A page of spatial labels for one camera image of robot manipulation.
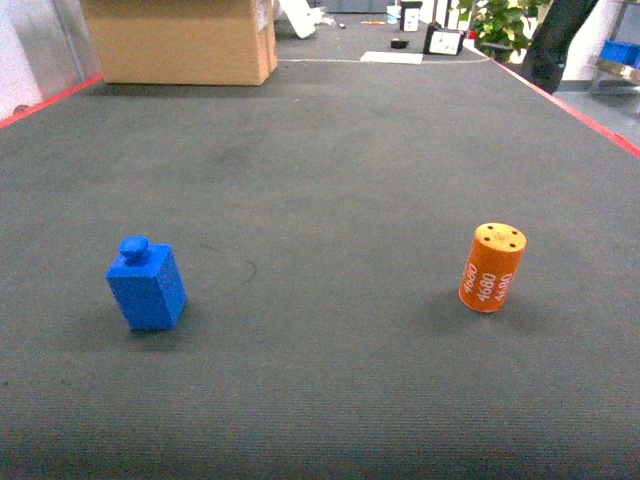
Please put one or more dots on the green potted plant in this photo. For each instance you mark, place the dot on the green potted plant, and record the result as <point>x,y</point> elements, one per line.
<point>502,25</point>

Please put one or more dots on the white leaning board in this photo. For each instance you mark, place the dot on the white leaning board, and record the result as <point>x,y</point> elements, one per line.
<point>301,16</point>

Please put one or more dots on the large cardboard box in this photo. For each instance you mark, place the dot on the large cardboard box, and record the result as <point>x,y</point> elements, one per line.
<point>220,43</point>

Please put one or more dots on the white flat sheet on belt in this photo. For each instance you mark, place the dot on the white flat sheet on belt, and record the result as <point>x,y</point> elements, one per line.
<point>391,58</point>

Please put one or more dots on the black white box far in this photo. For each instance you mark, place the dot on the black white box far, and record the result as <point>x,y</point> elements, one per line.
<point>410,15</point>

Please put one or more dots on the red conveyor side frame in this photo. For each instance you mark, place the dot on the red conveyor side frame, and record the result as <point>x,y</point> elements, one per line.
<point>612,136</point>

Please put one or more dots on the small black object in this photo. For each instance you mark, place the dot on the small black object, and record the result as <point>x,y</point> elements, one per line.
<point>397,43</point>

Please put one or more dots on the blue bin far right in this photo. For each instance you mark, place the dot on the blue bin far right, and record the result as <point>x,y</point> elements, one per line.
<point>620,52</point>

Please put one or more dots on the blue block part with knob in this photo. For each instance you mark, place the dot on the blue block part with knob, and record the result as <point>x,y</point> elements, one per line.
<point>146,283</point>

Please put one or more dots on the black white labelled box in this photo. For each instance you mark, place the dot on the black white labelled box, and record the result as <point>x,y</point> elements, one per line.
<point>443,41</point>

